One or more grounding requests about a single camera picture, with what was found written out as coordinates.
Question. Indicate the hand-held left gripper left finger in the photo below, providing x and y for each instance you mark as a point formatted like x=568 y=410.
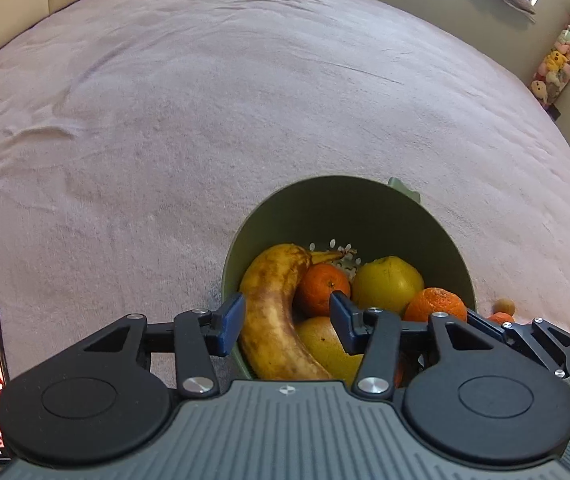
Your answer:
x=230 y=325

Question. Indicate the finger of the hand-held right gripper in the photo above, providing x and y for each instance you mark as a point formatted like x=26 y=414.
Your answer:
x=533 y=348

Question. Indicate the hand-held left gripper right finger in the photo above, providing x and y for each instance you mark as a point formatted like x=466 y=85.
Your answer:
x=342 y=325

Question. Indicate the green apple with stem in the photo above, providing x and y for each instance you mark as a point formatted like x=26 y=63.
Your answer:
x=320 y=345

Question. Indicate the ripe spotted banana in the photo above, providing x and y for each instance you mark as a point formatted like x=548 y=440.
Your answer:
x=270 y=320

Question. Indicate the orange tangerine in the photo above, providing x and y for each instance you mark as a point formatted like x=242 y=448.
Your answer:
x=320 y=287
x=500 y=318
x=435 y=302

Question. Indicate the small brown longan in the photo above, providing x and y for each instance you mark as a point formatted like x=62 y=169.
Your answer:
x=504 y=306

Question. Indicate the large green apple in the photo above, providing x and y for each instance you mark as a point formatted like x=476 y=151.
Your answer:
x=387 y=285

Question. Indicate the green plastic colander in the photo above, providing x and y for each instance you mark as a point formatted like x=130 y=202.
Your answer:
x=345 y=210

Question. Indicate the hanging column of plush toys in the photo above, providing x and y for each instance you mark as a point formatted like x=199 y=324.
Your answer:
x=562 y=60

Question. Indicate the cream padded headboard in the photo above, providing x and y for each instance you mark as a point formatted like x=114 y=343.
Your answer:
x=5 y=0

